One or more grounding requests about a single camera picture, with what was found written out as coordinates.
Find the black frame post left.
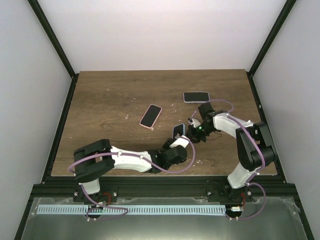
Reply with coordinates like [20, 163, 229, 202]
[27, 0, 77, 77]

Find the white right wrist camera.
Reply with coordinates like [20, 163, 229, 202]
[188, 117, 201, 128]

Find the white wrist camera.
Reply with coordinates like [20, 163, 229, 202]
[188, 117, 201, 128]
[169, 135, 190, 148]

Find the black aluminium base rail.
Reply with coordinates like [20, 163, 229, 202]
[72, 175, 253, 203]

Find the black frame post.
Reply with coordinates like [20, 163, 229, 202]
[27, 0, 77, 77]
[248, 0, 298, 76]

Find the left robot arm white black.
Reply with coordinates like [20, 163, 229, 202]
[68, 137, 189, 202]

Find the blue phone black screen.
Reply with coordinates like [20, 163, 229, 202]
[172, 123, 186, 139]

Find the black frame post right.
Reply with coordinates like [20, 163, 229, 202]
[248, 0, 298, 76]

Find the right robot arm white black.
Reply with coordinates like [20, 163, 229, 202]
[186, 101, 279, 202]

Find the phone in lilac case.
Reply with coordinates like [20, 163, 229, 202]
[183, 91, 210, 103]

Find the light blue slotted cable duct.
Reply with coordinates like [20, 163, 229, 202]
[36, 204, 226, 216]

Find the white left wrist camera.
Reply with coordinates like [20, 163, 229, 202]
[169, 135, 190, 148]

